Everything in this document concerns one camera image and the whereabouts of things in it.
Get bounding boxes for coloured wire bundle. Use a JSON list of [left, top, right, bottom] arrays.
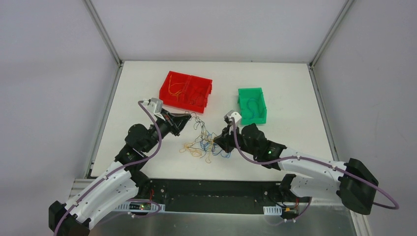
[[179, 112, 233, 164]]

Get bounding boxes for yellow wires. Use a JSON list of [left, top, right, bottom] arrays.
[[167, 76, 188, 102]]

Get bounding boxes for green plastic bin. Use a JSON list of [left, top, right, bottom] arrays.
[[238, 88, 267, 125]]

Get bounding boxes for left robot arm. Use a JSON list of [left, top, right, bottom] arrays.
[[48, 109, 191, 236]]

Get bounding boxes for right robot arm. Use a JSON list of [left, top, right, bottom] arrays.
[[214, 124, 379, 215]]

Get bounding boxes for red plastic bin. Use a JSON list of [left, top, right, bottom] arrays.
[[159, 71, 212, 114]]

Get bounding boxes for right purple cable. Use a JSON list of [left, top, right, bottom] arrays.
[[229, 117, 400, 211]]

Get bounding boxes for purple cable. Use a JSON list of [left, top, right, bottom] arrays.
[[54, 100, 164, 236], [229, 117, 400, 211]]

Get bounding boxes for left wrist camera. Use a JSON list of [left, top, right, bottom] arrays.
[[147, 98, 163, 119]]

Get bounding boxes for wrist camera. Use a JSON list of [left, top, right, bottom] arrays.
[[224, 110, 242, 126], [147, 98, 163, 119]]

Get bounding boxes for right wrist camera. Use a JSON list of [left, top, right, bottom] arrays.
[[224, 110, 242, 126]]

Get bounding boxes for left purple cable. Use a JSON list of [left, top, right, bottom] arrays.
[[54, 100, 164, 236]]

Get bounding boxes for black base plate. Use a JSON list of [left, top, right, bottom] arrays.
[[135, 178, 309, 214]]

